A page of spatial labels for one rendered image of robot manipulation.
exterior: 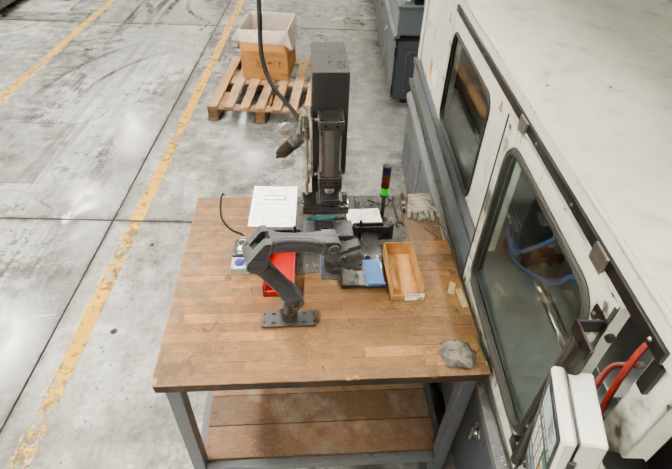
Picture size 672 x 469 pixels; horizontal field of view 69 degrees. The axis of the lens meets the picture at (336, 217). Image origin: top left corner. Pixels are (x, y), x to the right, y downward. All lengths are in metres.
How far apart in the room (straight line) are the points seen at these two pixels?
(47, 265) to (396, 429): 2.44
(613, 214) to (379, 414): 1.54
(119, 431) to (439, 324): 1.66
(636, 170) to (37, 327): 3.02
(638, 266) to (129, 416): 2.35
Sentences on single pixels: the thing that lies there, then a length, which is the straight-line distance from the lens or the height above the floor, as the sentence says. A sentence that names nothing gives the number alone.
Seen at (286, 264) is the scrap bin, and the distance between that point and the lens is 2.00.
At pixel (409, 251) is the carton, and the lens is 2.07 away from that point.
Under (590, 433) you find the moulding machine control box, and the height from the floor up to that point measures 1.46.
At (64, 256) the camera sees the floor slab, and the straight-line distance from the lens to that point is 3.70.
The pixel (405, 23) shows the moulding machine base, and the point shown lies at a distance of 4.81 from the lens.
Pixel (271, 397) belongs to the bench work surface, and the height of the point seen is 0.22.
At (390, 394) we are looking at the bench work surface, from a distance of 2.47.
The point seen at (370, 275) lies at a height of 0.92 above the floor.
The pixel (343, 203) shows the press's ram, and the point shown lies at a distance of 1.92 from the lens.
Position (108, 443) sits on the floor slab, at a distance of 2.76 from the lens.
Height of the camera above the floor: 2.34
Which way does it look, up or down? 40 degrees down
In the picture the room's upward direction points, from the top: 2 degrees clockwise
